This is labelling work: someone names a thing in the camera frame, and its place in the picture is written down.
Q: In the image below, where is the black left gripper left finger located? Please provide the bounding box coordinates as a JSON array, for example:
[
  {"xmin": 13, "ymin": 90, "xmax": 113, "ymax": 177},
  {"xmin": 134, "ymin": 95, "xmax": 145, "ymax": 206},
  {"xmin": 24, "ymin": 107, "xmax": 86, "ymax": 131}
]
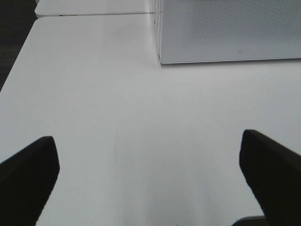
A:
[{"xmin": 0, "ymin": 136, "xmax": 60, "ymax": 226}]

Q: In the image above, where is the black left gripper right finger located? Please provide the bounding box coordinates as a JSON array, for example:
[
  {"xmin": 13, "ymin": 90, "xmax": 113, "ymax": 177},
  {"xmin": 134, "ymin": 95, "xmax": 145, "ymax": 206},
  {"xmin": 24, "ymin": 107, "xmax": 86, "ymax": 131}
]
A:
[{"xmin": 239, "ymin": 129, "xmax": 301, "ymax": 226}]

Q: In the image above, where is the white microwave door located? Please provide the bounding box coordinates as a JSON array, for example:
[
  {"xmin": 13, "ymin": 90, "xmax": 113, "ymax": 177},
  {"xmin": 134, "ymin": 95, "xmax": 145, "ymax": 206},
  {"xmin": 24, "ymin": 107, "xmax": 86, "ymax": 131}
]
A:
[{"xmin": 157, "ymin": 0, "xmax": 301, "ymax": 64}]

